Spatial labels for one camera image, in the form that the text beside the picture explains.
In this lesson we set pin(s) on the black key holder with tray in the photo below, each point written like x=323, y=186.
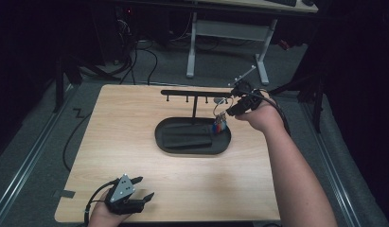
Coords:
x=195, y=93

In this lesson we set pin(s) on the black computer mouse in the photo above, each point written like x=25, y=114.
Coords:
x=308, y=2

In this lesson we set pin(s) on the person's right hand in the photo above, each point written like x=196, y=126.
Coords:
x=264, y=118

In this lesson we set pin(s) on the white metal frame desk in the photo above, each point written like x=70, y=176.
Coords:
x=230, y=31

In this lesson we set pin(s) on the black keyboard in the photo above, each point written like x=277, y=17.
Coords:
x=282, y=2

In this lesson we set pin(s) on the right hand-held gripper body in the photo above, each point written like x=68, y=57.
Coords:
x=250, y=99

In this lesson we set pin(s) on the black metal stand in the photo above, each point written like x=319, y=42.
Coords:
x=316, y=104
x=59, y=85

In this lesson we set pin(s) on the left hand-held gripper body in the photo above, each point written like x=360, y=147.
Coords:
x=122, y=192

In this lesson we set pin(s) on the aluminium floor rail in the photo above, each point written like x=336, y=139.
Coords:
x=31, y=160
x=334, y=176

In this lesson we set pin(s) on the dark computer tower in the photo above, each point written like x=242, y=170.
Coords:
x=126, y=28

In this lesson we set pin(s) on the grey tape piece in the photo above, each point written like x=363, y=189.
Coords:
x=65, y=194

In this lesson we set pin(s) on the person's left hand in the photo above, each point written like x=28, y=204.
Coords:
x=102, y=216

